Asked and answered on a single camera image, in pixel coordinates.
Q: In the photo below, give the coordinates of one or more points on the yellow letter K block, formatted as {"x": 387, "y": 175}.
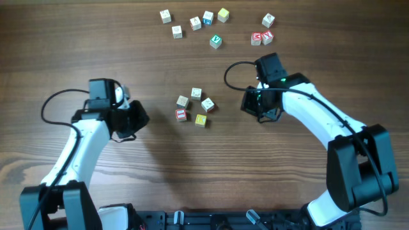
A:
{"x": 200, "y": 120}

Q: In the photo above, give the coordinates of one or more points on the yellow top wooden block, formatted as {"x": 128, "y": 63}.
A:
{"x": 223, "y": 15}

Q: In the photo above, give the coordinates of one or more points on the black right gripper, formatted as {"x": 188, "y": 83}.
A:
{"x": 248, "y": 103}

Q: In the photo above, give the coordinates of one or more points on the wooden block blue side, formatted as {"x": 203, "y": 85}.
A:
{"x": 182, "y": 102}

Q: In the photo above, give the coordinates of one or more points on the wooden block red number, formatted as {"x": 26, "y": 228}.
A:
{"x": 268, "y": 20}

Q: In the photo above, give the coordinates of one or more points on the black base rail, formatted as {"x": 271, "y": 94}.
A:
{"x": 235, "y": 220}

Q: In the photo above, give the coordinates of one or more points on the red letter I block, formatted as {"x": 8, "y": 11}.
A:
{"x": 181, "y": 114}

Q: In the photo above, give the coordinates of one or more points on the wooden block green side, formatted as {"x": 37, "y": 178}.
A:
{"x": 177, "y": 32}

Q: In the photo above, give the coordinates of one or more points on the wooden block red side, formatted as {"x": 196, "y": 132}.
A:
{"x": 196, "y": 94}

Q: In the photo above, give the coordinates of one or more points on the red letter Y block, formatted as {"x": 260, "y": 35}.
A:
{"x": 267, "y": 37}

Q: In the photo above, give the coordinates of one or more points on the wooden block red drawing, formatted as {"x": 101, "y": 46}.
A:
{"x": 195, "y": 23}

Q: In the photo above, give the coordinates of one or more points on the blue letter P block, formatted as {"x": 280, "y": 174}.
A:
{"x": 208, "y": 17}

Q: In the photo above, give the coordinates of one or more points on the red letter M block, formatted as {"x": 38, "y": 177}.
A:
{"x": 256, "y": 38}

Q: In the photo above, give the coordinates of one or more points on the plain wooden block far left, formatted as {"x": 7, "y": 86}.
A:
{"x": 165, "y": 16}

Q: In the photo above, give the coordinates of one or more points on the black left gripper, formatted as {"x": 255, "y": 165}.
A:
{"x": 139, "y": 119}

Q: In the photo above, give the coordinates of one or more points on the wooden block hand drawing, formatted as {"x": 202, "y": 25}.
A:
{"x": 208, "y": 105}

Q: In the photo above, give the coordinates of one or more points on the green letter V block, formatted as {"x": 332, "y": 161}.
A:
{"x": 215, "y": 41}

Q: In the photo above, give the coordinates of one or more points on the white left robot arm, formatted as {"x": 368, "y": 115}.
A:
{"x": 62, "y": 199}

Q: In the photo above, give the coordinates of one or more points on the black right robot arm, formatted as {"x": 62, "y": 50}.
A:
{"x": 360, "y": 162}

